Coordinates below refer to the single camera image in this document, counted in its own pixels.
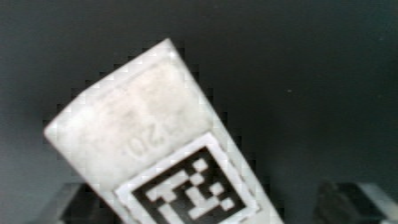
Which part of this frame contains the white table leg with tag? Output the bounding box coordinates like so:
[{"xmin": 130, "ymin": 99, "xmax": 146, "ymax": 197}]
[{"xmin": 44, "ymin": 41, "xmax": 284, "ymax": 224}]

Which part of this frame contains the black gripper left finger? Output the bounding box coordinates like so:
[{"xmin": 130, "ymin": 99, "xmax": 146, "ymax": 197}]
[{"xmin": 53, "ymin": 183, "xmax": 119, "ymax": 224}]

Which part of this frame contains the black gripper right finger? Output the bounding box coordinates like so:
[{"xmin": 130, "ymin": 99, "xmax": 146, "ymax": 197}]
[{"xmin": 316, "ymin": 182, "xmax": 398, "ymax": 224}]

